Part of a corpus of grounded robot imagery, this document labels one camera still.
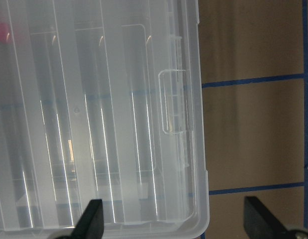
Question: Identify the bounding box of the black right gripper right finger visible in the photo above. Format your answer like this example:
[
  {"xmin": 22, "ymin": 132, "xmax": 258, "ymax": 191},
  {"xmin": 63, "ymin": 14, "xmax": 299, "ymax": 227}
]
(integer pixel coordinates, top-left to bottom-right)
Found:
[{"xmin": 244, "ymin": 196, "xmax": 295, "ymax": 239}]

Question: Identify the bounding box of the clear plastic box lid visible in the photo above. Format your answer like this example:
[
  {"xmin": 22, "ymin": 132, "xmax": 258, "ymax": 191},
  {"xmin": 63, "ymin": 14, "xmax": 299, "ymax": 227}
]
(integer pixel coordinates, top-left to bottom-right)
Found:
[{"xmin": 0, "ymin": 0, "xmax": 210, "ymax": 239}]

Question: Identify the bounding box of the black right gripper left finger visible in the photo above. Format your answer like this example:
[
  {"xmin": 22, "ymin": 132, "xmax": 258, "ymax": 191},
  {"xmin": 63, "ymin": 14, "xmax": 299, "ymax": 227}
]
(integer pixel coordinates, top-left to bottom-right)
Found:
[{"xmin": 72, "ymin": 199, "xmax": 104, "ymax": 239}]

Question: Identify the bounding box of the red block under lid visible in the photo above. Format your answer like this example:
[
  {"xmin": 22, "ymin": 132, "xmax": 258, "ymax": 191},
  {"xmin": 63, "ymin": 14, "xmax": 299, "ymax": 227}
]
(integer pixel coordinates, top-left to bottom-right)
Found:
[{"xmin": 0, "ymin": 23, "xmax": 10, "ymax": 43}]

